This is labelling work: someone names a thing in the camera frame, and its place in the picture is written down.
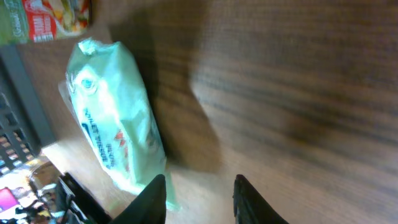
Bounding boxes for grey plastic mesh basket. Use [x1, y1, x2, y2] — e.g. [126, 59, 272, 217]
[1, 46, 56, 176]

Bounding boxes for colourful boxes beside table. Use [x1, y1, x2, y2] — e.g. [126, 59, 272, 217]
[1, 156, 61, 223]

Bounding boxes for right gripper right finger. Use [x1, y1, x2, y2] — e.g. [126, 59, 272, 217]
[233, 174, 288, 224]

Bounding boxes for teal wipes packet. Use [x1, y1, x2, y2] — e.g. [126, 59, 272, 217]
[65, 39, 180, 210]

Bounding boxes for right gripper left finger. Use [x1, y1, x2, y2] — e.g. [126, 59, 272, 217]
[110, 174, 167, 224]

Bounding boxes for green bottle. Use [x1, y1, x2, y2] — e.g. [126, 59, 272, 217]
[0, 0, 93, 47]

